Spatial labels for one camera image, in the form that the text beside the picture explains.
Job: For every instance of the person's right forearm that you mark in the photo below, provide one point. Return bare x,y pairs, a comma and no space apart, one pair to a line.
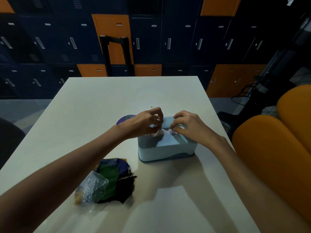
257,191

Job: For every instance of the light blue paper sheet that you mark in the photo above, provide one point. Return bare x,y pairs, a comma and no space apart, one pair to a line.
167,122

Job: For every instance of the pile of coloured papers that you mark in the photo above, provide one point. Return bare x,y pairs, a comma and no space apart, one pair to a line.
119,177

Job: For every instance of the person's right thumb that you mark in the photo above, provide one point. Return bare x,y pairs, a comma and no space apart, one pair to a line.
179,131

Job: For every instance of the clear plastic bag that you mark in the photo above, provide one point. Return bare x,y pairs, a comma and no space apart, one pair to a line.
91,189

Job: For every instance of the person's left thumb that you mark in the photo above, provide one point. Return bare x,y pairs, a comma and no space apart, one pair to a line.
154,129

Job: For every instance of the person's left forearm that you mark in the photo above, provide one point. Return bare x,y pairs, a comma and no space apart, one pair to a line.
60,174

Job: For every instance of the black equipment stand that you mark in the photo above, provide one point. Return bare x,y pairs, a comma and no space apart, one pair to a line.
272,84

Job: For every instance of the orange upholstered seat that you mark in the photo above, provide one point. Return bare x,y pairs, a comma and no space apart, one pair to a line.
274,148

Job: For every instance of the person's left hand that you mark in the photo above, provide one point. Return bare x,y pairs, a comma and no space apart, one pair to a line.
138,123

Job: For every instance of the dark chair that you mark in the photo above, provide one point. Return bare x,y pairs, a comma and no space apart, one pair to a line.
9,140

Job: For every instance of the wall of blue orange lockers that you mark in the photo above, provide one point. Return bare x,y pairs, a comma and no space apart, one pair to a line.
170,41

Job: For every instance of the light blue plastic box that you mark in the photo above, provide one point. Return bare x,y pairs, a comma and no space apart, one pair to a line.
165,149

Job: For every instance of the purple round disc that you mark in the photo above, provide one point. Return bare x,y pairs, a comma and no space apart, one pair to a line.
122,120

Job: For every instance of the person's right hand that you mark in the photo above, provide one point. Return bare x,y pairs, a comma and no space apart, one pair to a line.
194,129

